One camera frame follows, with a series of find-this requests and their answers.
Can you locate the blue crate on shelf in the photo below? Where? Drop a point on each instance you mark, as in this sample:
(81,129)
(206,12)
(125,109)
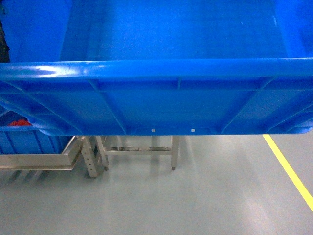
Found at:
(18,136)

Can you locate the dark gripper finger at crate edge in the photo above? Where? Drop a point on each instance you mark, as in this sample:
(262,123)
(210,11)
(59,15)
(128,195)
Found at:
(4,48)

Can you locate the large blue plastic crate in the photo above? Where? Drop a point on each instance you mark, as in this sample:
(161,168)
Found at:
(159,67)

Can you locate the stainless steel shelf frame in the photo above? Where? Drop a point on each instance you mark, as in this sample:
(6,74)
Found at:
(93,151)

